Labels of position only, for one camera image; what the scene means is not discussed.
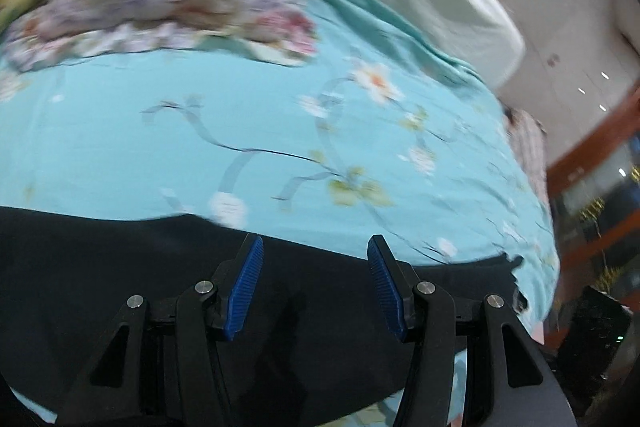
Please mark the wooden glass cabinet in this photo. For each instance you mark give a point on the wooden glass cabinet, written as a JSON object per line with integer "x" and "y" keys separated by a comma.
{"x": 595, "y": 207}

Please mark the black pants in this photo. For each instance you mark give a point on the black pants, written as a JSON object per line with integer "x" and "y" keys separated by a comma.
{"x": 300, "y": 307}

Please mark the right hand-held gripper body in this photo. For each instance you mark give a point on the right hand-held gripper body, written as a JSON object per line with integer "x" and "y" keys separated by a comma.
{"x": 590, "y": 342}

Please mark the light blue floral bed sheet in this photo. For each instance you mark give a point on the light blue floral bed sheet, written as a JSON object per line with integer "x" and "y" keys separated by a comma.
{"x": 250, "y": 117}

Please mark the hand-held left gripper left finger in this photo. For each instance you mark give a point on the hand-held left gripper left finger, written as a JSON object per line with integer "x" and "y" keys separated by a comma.
{"x": 243, "y": 288}

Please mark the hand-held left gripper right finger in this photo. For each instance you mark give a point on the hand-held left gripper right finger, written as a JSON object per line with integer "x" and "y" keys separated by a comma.
{"x": 386, "y": 288}

